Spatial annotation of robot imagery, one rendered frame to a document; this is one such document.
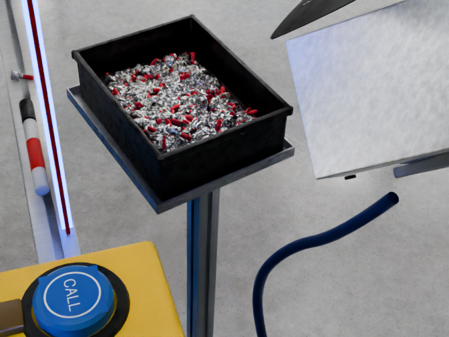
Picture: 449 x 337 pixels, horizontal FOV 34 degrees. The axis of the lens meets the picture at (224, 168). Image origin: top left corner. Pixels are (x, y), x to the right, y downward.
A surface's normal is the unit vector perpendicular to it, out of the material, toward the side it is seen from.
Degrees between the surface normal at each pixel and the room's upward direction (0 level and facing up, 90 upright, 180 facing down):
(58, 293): 0
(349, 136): 55
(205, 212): 90
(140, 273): 0
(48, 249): 0
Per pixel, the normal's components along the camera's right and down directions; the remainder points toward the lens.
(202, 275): 0.54, 0.60
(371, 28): -0.47, 0.04
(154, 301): 0.04, -0.72
